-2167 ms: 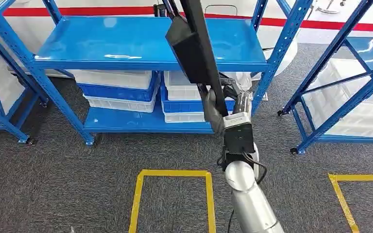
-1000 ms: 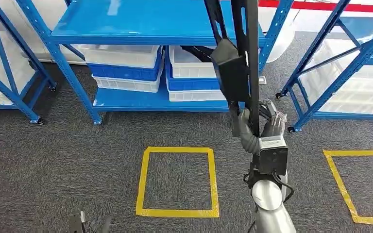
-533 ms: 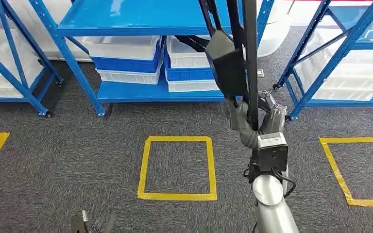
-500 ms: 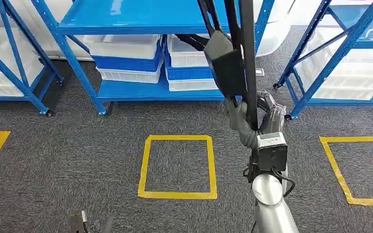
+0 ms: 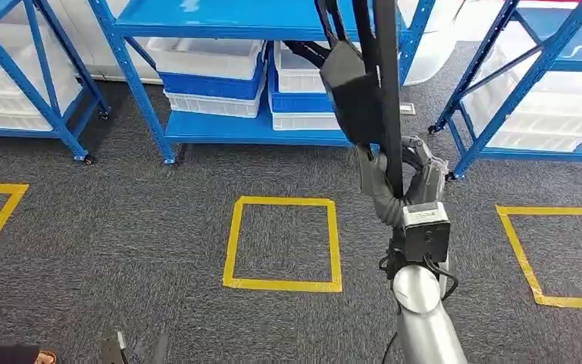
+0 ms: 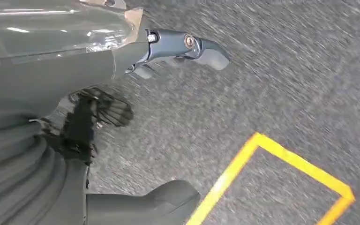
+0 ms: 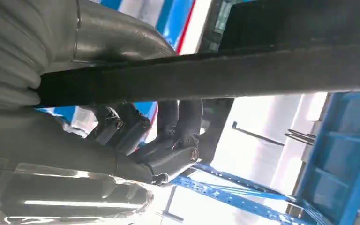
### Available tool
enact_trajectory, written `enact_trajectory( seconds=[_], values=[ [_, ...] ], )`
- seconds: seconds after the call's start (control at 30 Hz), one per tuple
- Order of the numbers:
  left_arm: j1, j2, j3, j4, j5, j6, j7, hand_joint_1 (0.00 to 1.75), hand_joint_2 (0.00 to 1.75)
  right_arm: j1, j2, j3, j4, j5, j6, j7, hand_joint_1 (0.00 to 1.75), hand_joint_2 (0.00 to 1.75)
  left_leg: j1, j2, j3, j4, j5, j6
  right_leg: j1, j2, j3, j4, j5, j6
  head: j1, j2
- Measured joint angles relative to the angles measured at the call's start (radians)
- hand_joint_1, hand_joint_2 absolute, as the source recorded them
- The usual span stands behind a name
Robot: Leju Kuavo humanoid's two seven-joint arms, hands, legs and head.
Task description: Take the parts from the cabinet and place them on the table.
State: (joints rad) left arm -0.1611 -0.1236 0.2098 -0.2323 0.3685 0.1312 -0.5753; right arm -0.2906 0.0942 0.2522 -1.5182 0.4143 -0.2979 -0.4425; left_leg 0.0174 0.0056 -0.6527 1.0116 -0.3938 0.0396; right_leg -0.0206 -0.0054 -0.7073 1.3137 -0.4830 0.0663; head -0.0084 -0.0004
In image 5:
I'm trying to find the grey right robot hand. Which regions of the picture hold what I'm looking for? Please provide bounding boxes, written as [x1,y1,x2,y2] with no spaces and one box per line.
[356,135,448,230]

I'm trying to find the black plastic panel with cutouts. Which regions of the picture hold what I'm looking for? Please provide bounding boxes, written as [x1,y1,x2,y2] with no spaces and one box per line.
[314,0,404,199]

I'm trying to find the blue metal shelf rack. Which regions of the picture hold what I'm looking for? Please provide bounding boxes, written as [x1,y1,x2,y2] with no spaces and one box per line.
[427,0,582,182]
[87,0,437,166]
[0,0,111,166]

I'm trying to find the black part in crate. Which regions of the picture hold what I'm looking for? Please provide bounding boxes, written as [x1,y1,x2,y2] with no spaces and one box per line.
[284,39,328,69]

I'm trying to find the black robot foot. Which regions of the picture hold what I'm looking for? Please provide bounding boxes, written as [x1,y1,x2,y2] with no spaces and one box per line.
[149,331,170,364]
[100,328,128,364]

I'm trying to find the person's leg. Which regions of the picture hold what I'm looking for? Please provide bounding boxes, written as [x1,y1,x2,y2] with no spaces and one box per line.
[0,344,41,364]

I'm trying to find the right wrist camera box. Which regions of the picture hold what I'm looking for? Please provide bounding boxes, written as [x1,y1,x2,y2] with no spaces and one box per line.
[402,200,452,265]

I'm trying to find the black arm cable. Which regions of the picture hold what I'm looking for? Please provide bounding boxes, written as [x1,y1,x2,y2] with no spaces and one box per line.
[423,255,461,303]

